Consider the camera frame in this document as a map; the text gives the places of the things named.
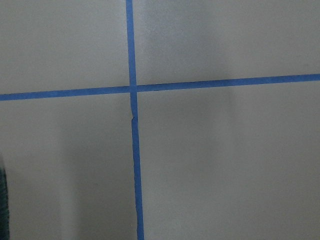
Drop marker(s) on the beige black bristle brush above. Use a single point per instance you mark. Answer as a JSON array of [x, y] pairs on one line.
[[4, 204]]

